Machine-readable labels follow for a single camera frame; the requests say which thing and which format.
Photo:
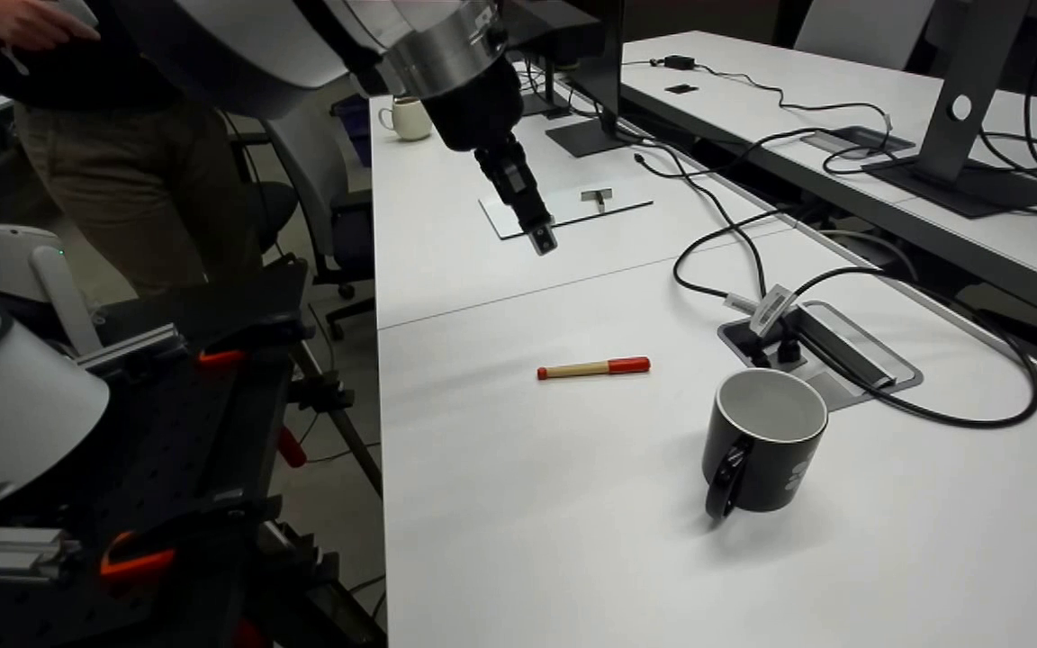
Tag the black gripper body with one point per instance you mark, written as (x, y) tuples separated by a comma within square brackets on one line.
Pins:
[(489, 130)]

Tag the red capped tan pen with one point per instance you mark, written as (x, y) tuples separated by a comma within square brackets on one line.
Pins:
[(591, 369)]

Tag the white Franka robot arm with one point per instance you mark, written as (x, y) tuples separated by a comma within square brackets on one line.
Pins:
[(305, 39)]

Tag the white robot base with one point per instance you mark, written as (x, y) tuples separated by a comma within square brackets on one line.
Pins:
[(0, 408)]

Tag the black mug white inside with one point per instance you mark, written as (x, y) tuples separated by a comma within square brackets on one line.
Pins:
[(766, 462)]

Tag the person bare hand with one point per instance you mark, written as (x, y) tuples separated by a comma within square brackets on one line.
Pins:
[(17, 22)]

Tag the grey T-shaped metal piece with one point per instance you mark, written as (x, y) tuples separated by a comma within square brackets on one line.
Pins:
[(596, 195)]

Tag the white rectangular board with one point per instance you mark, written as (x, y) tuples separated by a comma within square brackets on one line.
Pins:
[(614, 215)]

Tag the white cup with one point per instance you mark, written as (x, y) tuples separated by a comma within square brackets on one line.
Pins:
[(411, 122)]

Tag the large black monitor with stand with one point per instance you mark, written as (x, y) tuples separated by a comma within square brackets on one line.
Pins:
[(596, 110)]

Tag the grey office chair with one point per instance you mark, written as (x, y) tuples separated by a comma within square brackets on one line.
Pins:
[(326, 204)]

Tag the small black power adapter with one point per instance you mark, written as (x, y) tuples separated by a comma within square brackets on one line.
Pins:
[(673, 64)]

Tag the small flat black object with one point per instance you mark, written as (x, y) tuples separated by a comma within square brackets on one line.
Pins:
[(681, 88)]

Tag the white plug adapter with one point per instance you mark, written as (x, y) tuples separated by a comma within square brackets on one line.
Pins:
[(771, 311)]

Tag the small grey dock device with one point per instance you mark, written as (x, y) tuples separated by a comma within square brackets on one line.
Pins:
[(849, 140)]

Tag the grey table outlet box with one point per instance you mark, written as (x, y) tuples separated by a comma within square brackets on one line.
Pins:
[(856, 353)]

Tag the person in dark clothes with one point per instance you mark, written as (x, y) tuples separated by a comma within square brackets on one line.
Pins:
[(125, 146)]

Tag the black robot mounting stand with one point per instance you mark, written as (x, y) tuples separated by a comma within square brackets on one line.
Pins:
[(206, 479)]

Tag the silver monitor stand black base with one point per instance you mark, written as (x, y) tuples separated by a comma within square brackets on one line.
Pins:
[(962, 146)]

